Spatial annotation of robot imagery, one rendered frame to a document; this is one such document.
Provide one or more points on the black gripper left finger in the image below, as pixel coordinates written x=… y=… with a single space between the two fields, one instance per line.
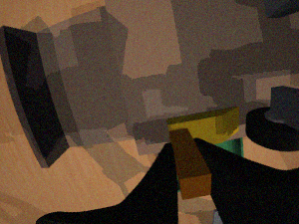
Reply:
x=153 y=201

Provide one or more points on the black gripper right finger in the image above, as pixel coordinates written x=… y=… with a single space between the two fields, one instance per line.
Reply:
x=247 y=192

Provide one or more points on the green tray floor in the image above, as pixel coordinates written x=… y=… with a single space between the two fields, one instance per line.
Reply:
x=228 y=144

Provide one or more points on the green tray rim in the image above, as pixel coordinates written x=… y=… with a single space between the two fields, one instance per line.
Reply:
x=238 y=150

